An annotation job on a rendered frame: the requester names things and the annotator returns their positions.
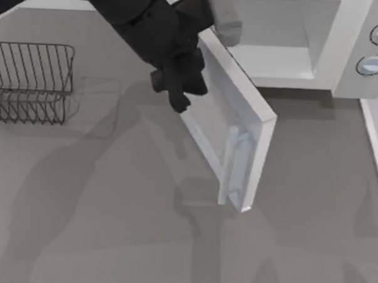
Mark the pale microwave door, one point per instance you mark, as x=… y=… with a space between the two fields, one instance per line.
x=241 y=96

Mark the pale microwave oven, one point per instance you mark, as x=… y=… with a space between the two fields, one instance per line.
x=330 y=60

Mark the pale grey rounded box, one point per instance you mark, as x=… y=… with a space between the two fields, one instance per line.
x=227 y=22

